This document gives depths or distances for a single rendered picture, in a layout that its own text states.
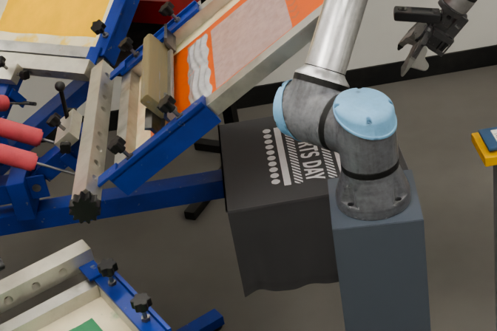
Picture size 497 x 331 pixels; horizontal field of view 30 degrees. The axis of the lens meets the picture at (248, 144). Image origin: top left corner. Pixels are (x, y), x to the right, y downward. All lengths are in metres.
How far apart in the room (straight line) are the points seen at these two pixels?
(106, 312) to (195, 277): 1.57
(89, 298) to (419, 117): 2.61
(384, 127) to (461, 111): 2.76
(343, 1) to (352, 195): 0.39
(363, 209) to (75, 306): 0.73
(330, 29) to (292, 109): 0.18
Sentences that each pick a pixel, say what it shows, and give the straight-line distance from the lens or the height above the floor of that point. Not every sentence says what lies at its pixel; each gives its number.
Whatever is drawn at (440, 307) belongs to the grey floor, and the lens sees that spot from 3.42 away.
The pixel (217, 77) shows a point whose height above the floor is 1.28.
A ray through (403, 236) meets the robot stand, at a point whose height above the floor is 1.17.
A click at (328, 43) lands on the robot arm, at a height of 1.50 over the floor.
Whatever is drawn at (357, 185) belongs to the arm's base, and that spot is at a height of 1.27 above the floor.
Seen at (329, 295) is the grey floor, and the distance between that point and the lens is 3.50.
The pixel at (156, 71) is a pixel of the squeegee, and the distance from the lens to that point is 2.37.
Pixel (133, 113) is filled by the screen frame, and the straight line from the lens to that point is 2.48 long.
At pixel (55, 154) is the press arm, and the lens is 2.51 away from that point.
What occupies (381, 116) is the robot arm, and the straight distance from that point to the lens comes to 1.75.
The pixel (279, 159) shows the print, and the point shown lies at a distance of 2.53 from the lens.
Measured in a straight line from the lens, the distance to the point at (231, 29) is 2.43.
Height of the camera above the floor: 2.32
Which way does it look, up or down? 32 degrees down
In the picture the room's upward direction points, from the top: 10 degrees counter-clockwise
